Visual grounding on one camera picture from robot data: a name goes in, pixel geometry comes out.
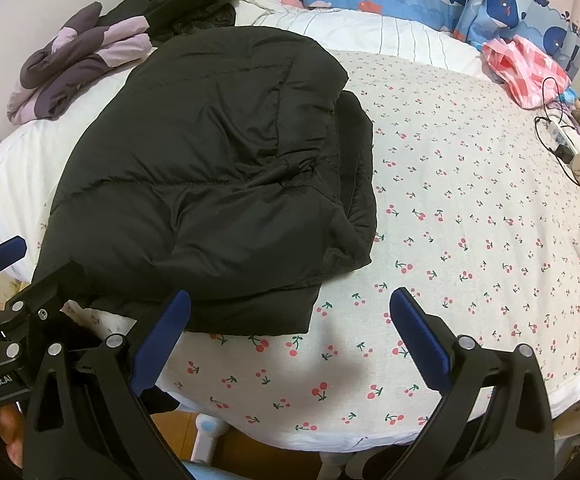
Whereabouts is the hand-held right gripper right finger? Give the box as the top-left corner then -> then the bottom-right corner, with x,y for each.
385,287 -> 556,480

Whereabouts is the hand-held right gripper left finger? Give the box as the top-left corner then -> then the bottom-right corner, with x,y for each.
22,289 -> 193,480

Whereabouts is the black puffer jacket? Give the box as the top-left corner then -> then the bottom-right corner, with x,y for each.
32,25 -> 378,336

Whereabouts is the person's left hand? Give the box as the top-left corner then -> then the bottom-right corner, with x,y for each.
0,402 -> 25,467

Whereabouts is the white plastic stand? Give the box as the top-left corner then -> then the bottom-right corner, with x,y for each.
190,412 -> 231,463

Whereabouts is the cherry print bed sheet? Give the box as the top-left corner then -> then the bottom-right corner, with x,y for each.
160,50 -> 580,453

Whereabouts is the purple and lilac jacket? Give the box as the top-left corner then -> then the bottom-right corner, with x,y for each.
7,2 -> 153,123

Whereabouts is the pink checkered cloth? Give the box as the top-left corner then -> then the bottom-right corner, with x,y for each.
481,35 -> 573,109

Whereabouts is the crumpled black hooded jacket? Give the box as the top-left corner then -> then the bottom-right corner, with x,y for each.
104,0 -> 245,46

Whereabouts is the white power strip with cables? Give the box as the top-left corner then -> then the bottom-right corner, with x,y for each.
535,77 -> 578,161

